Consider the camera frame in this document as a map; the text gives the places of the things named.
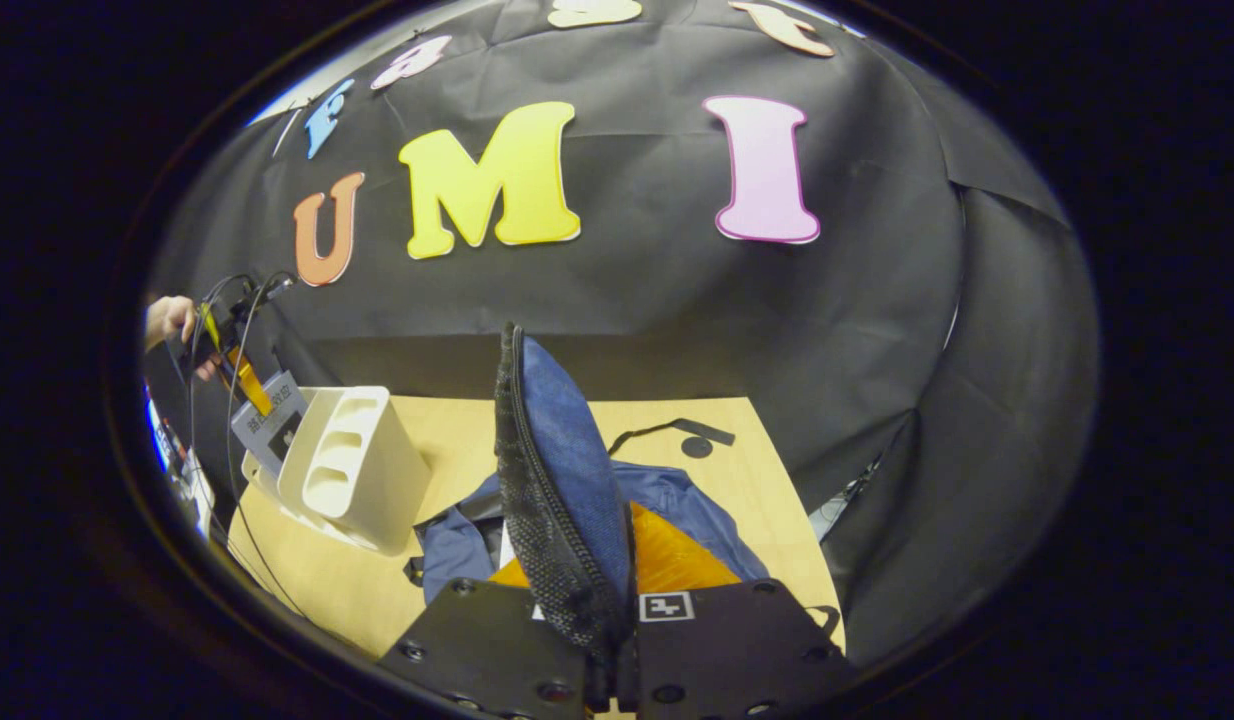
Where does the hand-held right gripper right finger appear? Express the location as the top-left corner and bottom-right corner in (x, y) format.
(617, 500), (860, 720)

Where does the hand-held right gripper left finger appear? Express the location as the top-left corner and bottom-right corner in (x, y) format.
(377, 558), (618, 720)

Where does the white plastic bookshelf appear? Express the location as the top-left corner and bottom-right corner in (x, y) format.
(240, 385), (433, 556)

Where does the blue schoolbag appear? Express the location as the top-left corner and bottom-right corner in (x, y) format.
(407, 322), (773, 651)

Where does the colourful printed panel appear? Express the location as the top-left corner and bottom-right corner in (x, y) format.
(145, 380), (216, 541)

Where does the black backdrop cloth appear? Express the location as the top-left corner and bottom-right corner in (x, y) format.
(142, 0), (1103, 666)

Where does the black cable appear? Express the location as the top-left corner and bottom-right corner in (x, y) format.
(185, 272), (310, 618)

